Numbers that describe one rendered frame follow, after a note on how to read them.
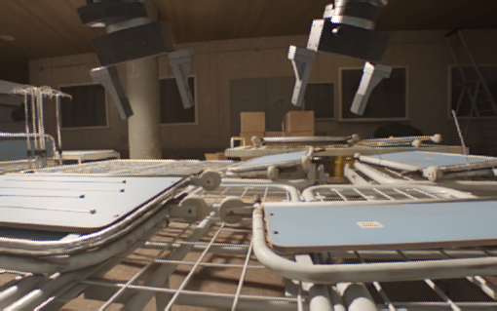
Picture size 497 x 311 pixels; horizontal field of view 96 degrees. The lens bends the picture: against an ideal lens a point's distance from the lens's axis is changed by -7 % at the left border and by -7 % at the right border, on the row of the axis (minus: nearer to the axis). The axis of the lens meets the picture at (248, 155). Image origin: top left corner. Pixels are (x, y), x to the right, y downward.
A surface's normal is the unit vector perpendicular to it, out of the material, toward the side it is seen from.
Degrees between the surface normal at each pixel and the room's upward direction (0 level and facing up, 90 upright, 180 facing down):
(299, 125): 90
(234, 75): 90
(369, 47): 113
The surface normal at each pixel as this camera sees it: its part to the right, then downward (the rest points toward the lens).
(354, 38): 0.14, 0.46
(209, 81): -0.12, 0.07
